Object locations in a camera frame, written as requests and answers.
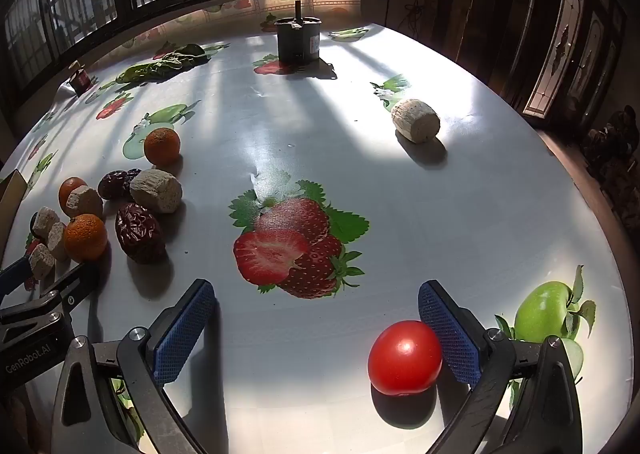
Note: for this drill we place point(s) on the small dark red date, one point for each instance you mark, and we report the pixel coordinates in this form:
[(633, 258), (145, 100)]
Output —
[(112, 184), (133, 174)]

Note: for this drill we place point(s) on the large red date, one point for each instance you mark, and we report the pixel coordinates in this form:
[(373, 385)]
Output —
[(140, 239)]

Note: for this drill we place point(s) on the small beige root chunk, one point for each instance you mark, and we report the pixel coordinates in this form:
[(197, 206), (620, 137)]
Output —
[(56, 244), (41, 260), (46, 221), (84, 200)]

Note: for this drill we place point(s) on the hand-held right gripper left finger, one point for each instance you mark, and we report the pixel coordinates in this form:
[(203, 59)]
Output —
[(182, 329)]

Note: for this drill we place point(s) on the dark cylindrical container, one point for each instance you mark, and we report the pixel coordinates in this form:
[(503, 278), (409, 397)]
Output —
[(298, 39)]

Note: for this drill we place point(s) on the dark clutter pile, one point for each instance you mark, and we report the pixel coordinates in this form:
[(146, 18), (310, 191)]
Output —
[(612, 144)]

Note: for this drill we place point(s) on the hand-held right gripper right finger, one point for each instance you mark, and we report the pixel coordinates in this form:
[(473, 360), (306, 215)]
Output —
[(450, 334)]

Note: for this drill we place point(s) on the large ribbed beige chunk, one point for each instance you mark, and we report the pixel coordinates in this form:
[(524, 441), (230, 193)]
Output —
[(415, 120)]

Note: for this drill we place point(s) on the stained-glass door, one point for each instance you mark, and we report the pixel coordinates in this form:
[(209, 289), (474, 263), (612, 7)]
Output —
[(560, 49)]

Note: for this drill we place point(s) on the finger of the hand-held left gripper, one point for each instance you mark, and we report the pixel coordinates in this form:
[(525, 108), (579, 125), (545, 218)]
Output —
[(77, 284), (12, 276)]

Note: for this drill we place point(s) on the fruit-print tablecloth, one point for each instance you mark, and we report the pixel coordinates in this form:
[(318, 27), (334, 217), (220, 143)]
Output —
[(350, 159)]

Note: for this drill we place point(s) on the orange tangerine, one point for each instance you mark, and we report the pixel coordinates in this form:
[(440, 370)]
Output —
[(161, 146), (85, 236), (67, 186)]

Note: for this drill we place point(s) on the shallow cardboard box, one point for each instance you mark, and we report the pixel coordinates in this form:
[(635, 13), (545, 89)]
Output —
[(11, 199)]

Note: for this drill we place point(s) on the small dark jar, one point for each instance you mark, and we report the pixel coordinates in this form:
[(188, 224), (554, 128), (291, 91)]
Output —
[(79, 79)]

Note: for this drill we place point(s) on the red tomato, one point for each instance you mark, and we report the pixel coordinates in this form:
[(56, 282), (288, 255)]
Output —
[(405, 356)]

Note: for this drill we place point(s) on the green leafy vegetable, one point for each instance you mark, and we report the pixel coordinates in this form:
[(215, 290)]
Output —
[(165, 64)]

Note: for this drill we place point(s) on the medium beige root chunk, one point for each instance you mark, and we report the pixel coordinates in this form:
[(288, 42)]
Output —
[(156, 190)]

